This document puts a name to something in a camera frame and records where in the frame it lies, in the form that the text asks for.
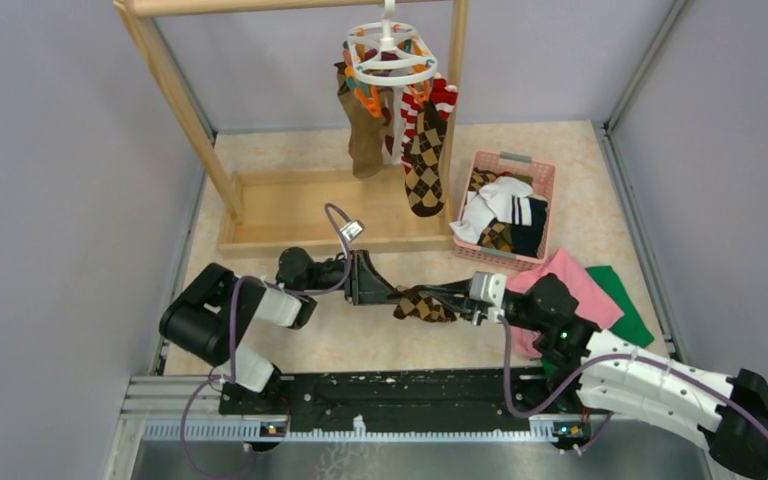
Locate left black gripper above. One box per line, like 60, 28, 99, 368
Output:
301, 248, 401, 305

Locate brown argyle sock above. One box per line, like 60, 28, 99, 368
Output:
392, 286, 457, 323
404, 101, 448, 218

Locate white sock black stripes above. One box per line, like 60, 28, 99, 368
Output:
478, 176, 534, 226

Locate red white striped sock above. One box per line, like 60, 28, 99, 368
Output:
400, 73, 459, 164

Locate white round clip hanger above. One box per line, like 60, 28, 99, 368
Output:
343, 0, 438, 118

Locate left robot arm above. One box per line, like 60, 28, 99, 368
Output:
159, 247, 396, 414

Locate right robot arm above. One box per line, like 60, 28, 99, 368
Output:
416, 272, 768, 479

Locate brown argyle socks in basket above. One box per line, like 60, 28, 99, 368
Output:
466, 168, 514, 253

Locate white sock in basket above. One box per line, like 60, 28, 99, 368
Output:
449, 191, 496, 245

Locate navy sock in basket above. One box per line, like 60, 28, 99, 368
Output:
511, 197, 549, 258

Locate pink cloth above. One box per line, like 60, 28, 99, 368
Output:
506, 248, 624, 328

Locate pink laundry basket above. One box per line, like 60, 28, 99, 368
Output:
454, 150, 557, 270

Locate tan hanging sock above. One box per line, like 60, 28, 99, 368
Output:
334, 62, 385, 179

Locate green cloth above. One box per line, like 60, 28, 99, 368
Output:
556, 265, 655, 347

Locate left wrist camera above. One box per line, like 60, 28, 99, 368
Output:
339, 220, 365, 244

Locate wooden drying rack frame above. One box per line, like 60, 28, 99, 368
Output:
114, 1, 454, 258

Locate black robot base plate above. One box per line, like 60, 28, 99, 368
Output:
219, 368, 582, 434

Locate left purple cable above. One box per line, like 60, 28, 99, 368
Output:
179, 202, 357, 480

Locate purple cable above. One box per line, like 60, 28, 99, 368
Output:
499, 314, 768, 475
179, 202, 357, 480

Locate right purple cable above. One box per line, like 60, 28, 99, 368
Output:
499, 314, 768, 475

